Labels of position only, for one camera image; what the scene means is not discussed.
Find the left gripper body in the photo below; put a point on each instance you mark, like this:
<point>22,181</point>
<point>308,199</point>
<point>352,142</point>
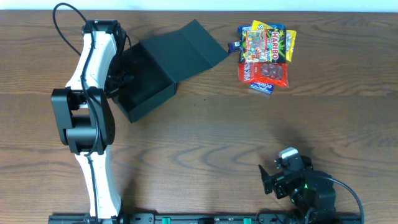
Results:
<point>117,82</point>

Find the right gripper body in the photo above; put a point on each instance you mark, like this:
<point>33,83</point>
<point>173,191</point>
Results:
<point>273,180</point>

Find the dark green gift box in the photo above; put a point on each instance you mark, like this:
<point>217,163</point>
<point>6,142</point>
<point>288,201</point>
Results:
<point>158,63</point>

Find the red Hacks candy bag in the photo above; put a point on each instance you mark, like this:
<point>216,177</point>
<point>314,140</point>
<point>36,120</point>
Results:
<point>270,73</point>

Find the black Haribo candy bag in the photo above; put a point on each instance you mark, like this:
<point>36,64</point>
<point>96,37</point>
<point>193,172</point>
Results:
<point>252,46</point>

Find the yellow candy bag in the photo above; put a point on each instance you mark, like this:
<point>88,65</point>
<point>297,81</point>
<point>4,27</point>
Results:
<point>279,42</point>

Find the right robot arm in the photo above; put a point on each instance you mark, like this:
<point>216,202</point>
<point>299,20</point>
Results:
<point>310,191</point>

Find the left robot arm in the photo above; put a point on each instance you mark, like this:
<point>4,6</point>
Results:
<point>84,118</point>

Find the blue Oreo snack pack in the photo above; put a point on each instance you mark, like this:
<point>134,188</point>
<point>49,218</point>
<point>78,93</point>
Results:
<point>248,27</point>

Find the blue Eclipse mint box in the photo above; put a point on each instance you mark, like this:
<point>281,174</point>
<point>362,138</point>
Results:
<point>262,87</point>

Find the dark blue candy bar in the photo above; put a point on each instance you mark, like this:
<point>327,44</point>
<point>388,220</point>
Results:
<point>234,47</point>

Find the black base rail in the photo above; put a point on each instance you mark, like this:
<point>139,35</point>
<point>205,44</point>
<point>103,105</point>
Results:
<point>149,218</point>

